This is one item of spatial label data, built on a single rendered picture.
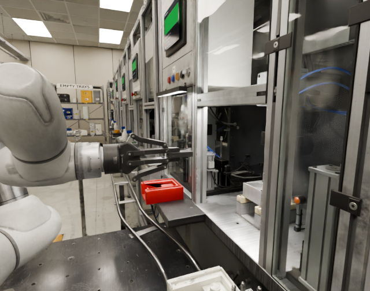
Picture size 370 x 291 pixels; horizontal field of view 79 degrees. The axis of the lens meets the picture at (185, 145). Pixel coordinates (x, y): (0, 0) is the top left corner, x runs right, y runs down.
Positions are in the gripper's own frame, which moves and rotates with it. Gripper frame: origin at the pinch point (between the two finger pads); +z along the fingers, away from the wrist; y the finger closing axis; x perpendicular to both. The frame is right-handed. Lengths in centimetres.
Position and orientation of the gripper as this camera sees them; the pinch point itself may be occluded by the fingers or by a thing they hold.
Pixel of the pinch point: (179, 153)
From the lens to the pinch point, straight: 63.0
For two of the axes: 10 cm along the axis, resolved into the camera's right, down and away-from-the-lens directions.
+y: 0.0, -9.9, -1.6
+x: -3.5, -1.5, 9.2
